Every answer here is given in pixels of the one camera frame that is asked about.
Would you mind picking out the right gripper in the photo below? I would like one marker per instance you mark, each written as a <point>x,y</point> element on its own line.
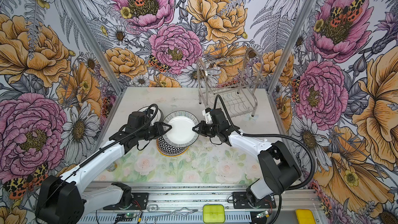
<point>201,126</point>

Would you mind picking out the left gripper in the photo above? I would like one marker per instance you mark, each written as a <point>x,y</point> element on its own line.
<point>160,130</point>

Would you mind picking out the large dark rimmed plate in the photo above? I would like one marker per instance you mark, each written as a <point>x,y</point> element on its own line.
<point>181,134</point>

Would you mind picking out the black geometric pattern plate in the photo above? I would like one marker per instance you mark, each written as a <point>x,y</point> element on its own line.
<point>167,150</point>

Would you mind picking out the metal wire dish rack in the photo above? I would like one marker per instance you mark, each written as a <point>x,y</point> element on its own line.
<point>234,78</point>

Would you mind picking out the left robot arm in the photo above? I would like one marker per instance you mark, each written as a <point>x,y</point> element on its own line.
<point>62,199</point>

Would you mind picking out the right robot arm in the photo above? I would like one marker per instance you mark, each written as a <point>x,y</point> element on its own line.
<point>278,167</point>

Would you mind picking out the small white bottle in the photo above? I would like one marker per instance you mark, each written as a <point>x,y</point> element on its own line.
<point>112,167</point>

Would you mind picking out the green square button box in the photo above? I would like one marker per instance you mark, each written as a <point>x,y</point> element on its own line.
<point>214,214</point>

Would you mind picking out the small circuit board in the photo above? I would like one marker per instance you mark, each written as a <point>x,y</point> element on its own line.
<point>126,217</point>

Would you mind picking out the yellow box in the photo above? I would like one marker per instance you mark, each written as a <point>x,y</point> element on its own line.
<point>305,216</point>

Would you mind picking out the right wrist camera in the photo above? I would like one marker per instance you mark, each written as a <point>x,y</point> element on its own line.
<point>207,116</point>

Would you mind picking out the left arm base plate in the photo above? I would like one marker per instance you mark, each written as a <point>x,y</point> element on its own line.
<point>134,201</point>

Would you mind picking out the aluminium front rail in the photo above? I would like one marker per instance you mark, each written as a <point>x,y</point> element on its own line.
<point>163,196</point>

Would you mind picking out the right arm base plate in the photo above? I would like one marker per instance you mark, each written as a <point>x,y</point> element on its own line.
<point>240,201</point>

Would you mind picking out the metal wire hook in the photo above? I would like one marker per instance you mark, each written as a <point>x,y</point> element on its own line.
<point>183,212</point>

